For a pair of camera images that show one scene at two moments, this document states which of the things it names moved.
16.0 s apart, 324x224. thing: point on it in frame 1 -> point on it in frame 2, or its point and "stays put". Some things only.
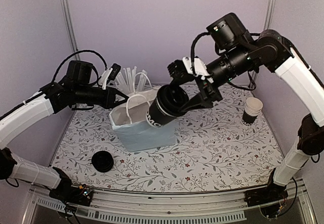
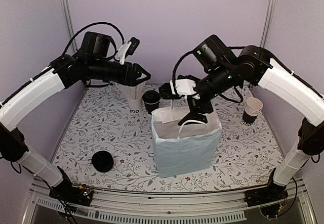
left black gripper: [109, 102] -> [131, 80]
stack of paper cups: [253, 106] stays put
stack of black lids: [103, 161] stays put
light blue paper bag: [129, 122] -> [188, 148]
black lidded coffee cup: [167, 105] -> [151, 98]
